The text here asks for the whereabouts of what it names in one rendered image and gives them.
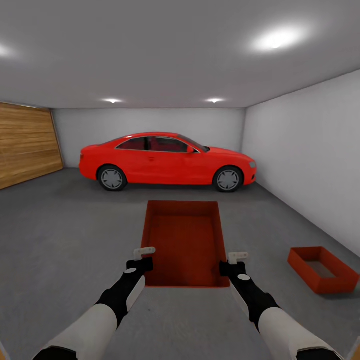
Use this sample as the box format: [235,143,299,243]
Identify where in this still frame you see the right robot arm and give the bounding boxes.
[219,252,344,360]

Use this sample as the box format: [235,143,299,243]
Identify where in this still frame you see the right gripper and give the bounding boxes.
[219,261,246,278]

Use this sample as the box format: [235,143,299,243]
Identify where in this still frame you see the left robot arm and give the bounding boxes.
[31,247,156,360]

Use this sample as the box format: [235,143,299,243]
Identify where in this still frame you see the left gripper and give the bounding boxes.
[126,257,154,272]

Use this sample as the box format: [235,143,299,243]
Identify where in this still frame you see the storage box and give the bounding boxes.
[141,200,231,289]
[287,246,360,294]

